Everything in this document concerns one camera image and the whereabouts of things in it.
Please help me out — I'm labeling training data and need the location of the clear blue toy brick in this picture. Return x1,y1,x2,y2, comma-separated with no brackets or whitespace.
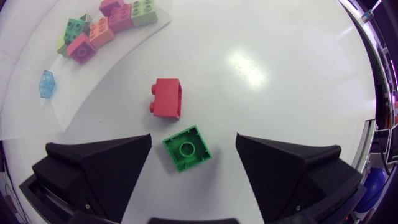
38,70,56,100

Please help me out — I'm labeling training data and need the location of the olive green toy brick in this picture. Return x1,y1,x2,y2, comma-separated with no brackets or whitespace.
79,13,93,35

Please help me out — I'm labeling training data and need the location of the magenta toy brick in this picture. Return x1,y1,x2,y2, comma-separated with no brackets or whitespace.
99,0,126,17

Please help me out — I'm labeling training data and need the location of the pink-red toy brick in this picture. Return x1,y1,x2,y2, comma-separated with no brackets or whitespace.
108,3,135,34

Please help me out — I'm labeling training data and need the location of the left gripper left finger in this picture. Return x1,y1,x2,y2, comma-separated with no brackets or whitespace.
32,133,153,224

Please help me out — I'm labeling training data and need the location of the dark red toy brick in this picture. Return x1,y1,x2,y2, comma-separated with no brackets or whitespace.
66,32,98,65

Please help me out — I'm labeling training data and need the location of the dark green toy brick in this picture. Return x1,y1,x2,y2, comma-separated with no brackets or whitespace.
63,17,86,45

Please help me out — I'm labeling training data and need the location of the light green toy brick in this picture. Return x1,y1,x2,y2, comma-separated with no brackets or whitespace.
56,34,70,58

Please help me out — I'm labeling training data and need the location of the lime green toy brick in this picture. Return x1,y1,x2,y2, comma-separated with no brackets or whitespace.
130,0,159,27

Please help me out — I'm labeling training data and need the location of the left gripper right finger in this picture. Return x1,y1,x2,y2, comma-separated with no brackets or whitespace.
235,133,364,224

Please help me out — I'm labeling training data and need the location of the orange toy brick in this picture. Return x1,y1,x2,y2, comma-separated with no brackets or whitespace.
88,16,115,49

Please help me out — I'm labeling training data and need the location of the blue ball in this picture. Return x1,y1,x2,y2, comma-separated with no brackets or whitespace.
354,167,387,214

